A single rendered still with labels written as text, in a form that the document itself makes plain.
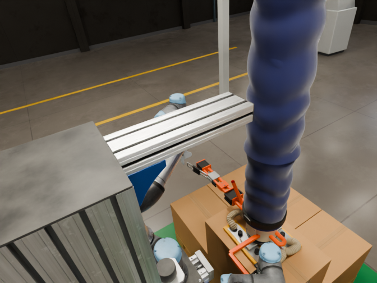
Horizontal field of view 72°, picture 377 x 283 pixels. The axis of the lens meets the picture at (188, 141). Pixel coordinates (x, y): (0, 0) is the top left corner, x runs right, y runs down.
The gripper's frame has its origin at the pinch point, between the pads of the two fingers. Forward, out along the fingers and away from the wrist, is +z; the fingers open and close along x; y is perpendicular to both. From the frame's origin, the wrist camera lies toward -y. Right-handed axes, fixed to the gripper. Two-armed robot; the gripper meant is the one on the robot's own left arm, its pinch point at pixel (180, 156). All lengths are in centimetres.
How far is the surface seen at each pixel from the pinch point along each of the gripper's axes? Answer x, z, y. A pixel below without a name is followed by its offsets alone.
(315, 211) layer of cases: 13, 90, 103
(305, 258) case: -41, 50, 57
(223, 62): 290, 52, 104
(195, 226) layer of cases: 22, 90, 5
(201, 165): 30.2, 34.6, 15.7
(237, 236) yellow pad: -22, 47, 25
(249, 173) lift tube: -26.4, -4.5, 28.3
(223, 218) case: -6, 50, 21
